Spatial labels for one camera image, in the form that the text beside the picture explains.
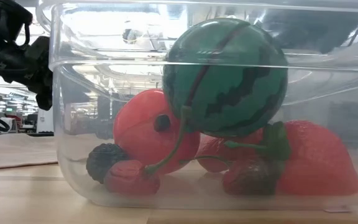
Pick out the red toy tomato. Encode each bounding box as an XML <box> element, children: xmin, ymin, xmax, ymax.
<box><xmin>112</xmin><ymin>88</ymin><xmax>201</xmax><ymax>175</ymax></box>

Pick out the medium red toy strawberry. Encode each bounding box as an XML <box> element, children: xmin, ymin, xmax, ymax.
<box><xmin>196</xmin><ymin>129</ymin><xmax>265</xmax><ymax>174</ymax></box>

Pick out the small toy watermelon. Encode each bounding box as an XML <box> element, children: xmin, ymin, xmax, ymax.
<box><xmin>162</xmin><ymin>17</ymin><xmax>289</xmax><ymax>139</ymax></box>

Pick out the dark red toy cherry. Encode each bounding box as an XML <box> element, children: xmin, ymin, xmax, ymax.
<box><xmin>178</xmin><ymin>154</ymin><xmax>284</xmax><ymax>196</ymax></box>
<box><xmin>103</xmin><ymin>105</ymin><xmax>194</xmax><ymax>197</ymax></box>

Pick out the toy blackberry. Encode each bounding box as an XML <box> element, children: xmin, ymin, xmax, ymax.
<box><xmin>85</xmin><ymin>142</ymin><xmax>130</xmax><ymax>184</ymax></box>

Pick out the large red toy strawberry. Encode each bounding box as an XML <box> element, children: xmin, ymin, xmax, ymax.
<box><xmin>224</xmin><ymin>120</ymin><xmax>358</xmax><ymax>197</ymax></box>

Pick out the clear plastic tupperware container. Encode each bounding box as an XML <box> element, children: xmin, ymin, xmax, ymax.
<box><xmin>35</xmin><ymin>0</ymin><xmax>358</xmax><ymax>212</ymax></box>

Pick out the white room pillar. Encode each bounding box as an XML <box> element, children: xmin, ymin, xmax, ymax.
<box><xmin>37</xmin><ymin>107</ymin><xmax>55</xmax><ymax>134</ymax></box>

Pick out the beige cloth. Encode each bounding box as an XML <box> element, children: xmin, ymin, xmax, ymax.
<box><xmin>0</xmin><ymin>133</ymin><xmax>58</xmax><ymax>171</ymax></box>

